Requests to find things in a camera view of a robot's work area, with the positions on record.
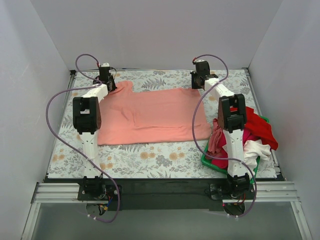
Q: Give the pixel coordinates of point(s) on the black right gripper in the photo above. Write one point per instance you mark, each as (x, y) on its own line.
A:
(196, 81)

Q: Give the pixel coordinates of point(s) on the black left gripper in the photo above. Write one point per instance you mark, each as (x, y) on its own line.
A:
(110, 85)

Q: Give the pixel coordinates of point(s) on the salmon pink t shirt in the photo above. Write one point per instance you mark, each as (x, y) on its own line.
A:
(171, 115)

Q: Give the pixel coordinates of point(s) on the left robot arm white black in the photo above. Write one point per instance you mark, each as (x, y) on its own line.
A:
(87, 121)

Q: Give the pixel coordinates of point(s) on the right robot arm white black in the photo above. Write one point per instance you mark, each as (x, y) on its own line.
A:
(232, 119)

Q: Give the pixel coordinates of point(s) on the dusty pink t shirt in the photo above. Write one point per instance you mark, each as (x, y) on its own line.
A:
(216, 142)

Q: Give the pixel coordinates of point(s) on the red t shirt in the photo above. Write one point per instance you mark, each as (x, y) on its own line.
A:
(256, 128)

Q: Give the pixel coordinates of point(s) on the green plastic basket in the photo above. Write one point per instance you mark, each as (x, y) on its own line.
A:
(207, 160)

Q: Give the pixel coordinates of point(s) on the floral patterned table mat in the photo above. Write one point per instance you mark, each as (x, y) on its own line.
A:
(142, 160)

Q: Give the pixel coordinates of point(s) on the magenta t shirt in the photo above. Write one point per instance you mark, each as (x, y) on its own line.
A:
(247, 135)

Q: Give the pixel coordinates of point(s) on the white t shirt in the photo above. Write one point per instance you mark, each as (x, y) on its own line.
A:
(253, 149)

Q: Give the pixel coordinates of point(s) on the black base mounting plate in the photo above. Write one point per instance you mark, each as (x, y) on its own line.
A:
(164, 193)

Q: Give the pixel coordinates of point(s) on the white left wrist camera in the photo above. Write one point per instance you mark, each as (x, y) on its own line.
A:
(103, 65)

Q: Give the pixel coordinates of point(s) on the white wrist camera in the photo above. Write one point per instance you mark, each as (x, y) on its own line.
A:
(103, 65)
(197, 60)

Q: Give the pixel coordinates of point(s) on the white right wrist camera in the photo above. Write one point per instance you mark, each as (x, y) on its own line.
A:
(197, 60)

